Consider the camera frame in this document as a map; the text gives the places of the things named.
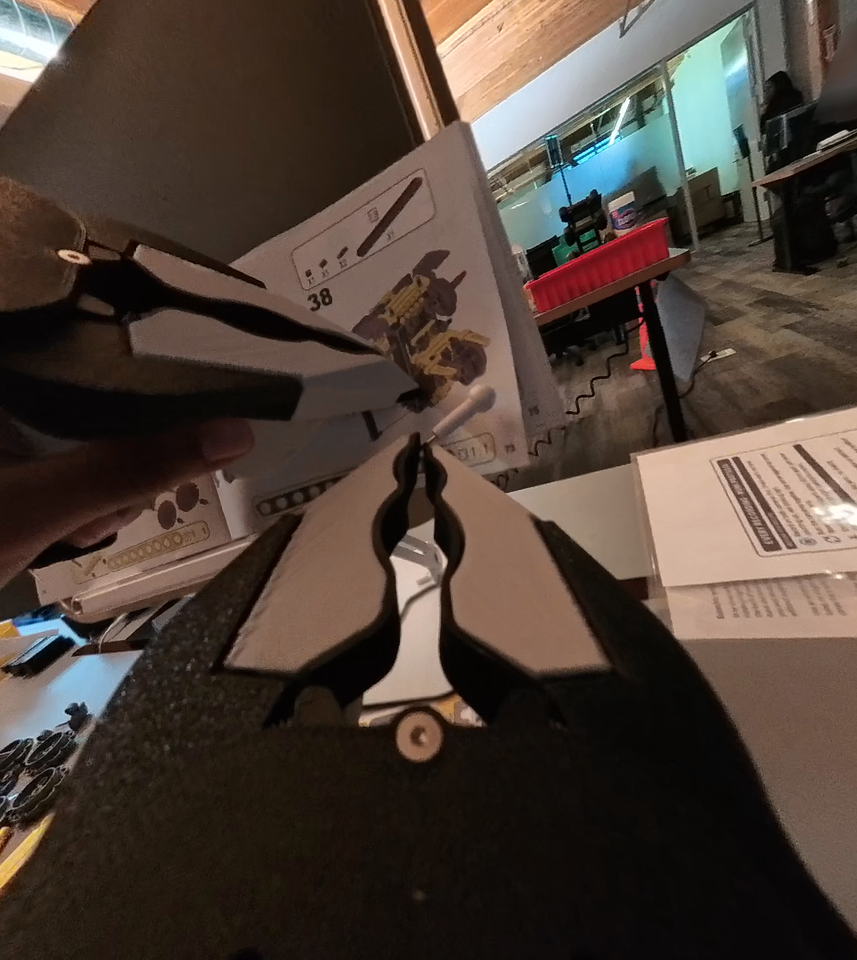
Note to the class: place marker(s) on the black battery pack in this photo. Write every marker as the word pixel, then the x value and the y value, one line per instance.
pixel 38 654

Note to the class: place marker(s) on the red plastic bin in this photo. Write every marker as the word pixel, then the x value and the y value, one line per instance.
pixel 593 266

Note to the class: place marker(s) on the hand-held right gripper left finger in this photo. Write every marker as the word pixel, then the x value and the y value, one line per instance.
pixel 316 592

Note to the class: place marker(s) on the white blue wipes tub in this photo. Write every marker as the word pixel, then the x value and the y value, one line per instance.
pixel 623 211

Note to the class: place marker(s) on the orange traffic cone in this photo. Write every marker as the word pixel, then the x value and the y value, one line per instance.
pixel 644 352

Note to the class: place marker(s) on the cardboard box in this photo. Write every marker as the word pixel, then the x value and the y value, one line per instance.
pixel 713 202

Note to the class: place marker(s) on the instruction booklet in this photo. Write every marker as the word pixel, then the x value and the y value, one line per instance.
pixel 413 247

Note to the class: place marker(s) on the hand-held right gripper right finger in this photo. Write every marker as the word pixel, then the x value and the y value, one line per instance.
pixel 526 600

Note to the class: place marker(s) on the white metal book stand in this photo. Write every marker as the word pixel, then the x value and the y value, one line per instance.
pixel 151 585

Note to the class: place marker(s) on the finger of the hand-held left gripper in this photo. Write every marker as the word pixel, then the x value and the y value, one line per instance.
pixel 248 349
pixel 203 277

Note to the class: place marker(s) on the wooden-top desk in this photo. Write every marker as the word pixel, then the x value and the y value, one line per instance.
pixel 818 154

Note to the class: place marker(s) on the white leaning board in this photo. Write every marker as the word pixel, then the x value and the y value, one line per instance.
pixel 680 330

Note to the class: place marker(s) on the person's left hand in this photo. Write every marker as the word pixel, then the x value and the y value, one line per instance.
pixel 61 495

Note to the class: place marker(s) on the printed sheet in clear holder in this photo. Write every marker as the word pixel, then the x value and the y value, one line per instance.
pixel 773 487

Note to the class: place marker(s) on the pile of loose brick parts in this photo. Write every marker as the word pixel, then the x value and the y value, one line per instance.
pixel 16 772

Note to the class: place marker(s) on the wooden-top table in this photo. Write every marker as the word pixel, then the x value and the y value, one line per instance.
pixel 623 291

